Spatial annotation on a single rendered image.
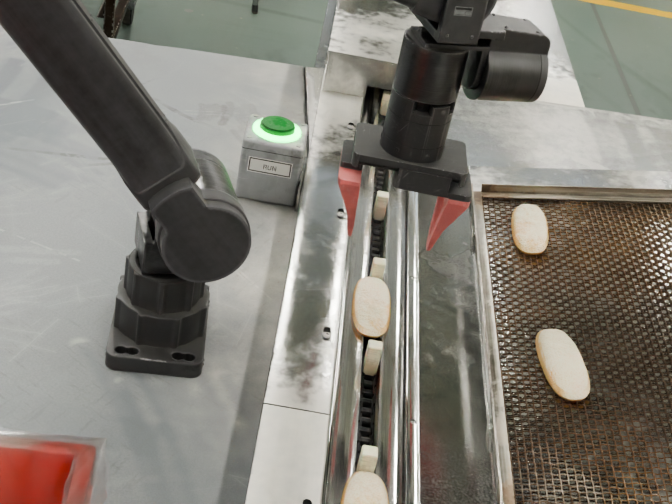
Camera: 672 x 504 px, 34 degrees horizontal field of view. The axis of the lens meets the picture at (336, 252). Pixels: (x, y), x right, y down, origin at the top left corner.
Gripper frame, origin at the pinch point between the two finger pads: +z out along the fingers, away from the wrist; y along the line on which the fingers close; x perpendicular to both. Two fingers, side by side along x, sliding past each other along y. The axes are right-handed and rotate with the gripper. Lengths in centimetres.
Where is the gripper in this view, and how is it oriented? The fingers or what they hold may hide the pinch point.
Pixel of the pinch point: (390, 232)
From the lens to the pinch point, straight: 102.4
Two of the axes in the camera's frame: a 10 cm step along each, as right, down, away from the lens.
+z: -1.8, 8.3, 5.3
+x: 0.7, -5.3, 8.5
